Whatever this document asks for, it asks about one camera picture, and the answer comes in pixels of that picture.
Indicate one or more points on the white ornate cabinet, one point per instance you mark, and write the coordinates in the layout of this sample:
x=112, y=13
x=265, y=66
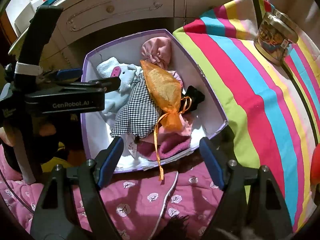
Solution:
x=112, y=12

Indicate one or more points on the white purple hexagonal box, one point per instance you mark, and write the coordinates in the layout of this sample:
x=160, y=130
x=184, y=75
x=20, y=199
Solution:
x=200, y=100

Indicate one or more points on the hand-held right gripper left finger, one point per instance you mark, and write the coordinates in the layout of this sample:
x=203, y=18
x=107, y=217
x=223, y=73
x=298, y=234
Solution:
x=112, y=160

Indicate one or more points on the light blue plush toy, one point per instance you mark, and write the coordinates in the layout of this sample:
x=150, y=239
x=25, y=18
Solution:
x=127, y=77

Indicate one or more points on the magenta towel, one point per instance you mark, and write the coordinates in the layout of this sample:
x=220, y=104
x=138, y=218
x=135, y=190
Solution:
x=172, y=147

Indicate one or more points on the pink embroidered quilt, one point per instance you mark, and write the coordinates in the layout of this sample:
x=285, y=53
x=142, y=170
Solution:
x=140, y=195

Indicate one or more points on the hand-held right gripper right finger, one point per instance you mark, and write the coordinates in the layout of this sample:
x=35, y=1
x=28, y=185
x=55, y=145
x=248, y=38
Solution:
x=212, y=162

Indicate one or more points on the black and yellow cloth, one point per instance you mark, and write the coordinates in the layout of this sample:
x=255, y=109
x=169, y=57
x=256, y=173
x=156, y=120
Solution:
x=57, y=162

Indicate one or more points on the printed metal tin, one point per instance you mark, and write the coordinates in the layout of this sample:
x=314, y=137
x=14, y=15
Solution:
x=275, y=42

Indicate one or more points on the black velvet pouch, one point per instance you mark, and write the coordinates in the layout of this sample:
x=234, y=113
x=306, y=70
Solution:
x=195, y=97

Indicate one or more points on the rainbow striped cloth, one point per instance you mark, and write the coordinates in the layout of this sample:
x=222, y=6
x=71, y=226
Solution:
x=262, y=105

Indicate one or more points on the orange organza bag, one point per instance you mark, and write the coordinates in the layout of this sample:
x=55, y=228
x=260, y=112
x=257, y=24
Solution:
x=162, y=85

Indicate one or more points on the pink gathered fabric pouch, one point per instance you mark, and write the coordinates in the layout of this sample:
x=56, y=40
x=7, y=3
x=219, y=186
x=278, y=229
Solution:
x=157, y=50

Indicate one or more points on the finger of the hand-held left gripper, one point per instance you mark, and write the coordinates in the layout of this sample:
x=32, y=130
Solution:
x=110, y=83
x=70, y=73

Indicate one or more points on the white towel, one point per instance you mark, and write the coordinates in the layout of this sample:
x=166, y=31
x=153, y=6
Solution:
x=107, y=67

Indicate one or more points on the black white checked pouch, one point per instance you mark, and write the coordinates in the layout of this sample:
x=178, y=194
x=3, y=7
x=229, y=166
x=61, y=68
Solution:
x=140, y=110

